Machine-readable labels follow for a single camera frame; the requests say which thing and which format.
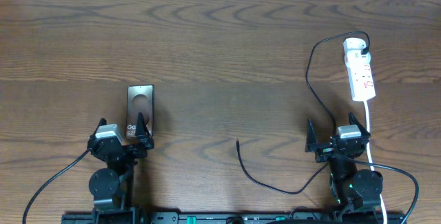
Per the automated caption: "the white power strip cord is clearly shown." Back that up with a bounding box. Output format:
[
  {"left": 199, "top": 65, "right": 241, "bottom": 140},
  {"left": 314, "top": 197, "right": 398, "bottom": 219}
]
[{"left": 362, "top": 100, "right": 389, "bottom": 224}]

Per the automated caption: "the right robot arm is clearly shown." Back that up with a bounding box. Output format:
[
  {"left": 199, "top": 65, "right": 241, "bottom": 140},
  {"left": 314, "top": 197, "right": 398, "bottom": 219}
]
[{"left": 305, "top": 113, "right": 383, "bottom": 222}]

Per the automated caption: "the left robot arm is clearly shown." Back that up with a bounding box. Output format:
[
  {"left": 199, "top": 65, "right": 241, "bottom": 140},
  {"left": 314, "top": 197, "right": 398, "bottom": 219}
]
[{"left": 88, "top": 113, "right": 154, "bottom": 224}]

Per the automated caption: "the bronze Galaxy phone box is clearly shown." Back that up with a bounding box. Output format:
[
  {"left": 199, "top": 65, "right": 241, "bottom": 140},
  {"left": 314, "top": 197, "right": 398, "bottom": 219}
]
[{"left": 125, "top": 84, "right": 154, "bottom": 139}]

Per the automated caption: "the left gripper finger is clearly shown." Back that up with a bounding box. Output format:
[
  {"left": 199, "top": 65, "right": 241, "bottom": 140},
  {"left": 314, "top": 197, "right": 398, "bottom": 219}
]
[
  {"left": 92, "top": 118, "right": 107, "bottom": 137},
  {"left": 135, "top": 112, "right": 151, "bottom": 140}
]

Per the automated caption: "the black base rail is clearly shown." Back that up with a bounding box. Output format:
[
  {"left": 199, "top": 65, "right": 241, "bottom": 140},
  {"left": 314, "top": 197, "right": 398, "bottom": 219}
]
[{"left": 61, "top": 211, "right": 407, "bottom": 224}]

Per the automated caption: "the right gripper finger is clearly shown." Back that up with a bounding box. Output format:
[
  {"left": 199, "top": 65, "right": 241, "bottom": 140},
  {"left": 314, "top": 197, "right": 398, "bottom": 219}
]
[
  {"left": 349, "top": 112, "right": 370, "bottom": 136},
  {"left": 306, "top": 119, "right": 318, "bottom": 145}
]

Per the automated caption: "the white power strip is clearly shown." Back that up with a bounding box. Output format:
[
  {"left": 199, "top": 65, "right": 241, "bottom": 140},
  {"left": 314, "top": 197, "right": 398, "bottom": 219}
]
[{"left": 345, "top": 50, "right": 376, "bottom": 102}]

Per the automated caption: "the white charger plug adapter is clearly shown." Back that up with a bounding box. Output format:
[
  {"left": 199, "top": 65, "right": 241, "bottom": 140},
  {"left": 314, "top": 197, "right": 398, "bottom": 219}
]
[{"left": 343, "top": 37, "right": 367, "bottom": 54}]

